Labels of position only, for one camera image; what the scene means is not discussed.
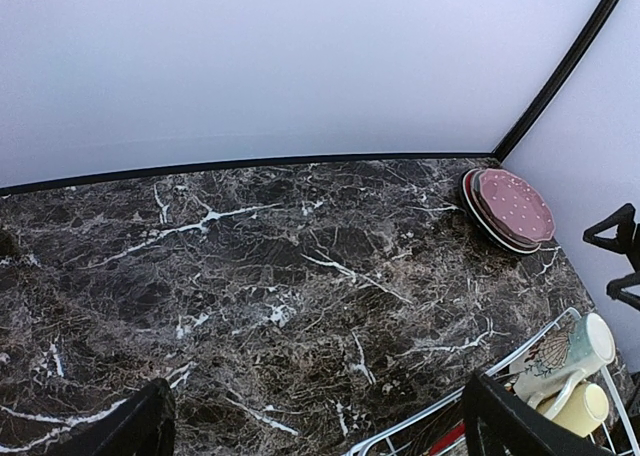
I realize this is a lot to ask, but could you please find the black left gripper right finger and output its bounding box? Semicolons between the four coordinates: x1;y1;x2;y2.
462;373;610;456

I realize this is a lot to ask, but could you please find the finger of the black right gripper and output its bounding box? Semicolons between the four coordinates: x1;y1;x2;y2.
606;271;640;309
583;203;639;271

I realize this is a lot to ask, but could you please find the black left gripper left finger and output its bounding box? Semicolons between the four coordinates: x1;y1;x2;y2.
64;378;176;455

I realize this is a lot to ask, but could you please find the white patterned tall mug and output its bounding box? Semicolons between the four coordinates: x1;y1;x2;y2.
509;313;616;418

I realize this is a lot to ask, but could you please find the yellow mug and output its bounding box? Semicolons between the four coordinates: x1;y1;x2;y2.
552;382;610;438

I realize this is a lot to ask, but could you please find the pink polka dot plate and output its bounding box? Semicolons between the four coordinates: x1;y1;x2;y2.
471;169;555;245

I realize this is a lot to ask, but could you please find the black striped rim plate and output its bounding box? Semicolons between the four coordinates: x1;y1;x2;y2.
459;168;540;255

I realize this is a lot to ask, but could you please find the light green plate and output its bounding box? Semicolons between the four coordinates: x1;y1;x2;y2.
462;168;541;255

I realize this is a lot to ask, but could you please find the white wire dish rack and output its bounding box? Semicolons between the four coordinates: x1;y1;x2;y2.
347;307;639;455

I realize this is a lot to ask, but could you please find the right black frame post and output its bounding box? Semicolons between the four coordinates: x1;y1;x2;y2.
492;0;621;163

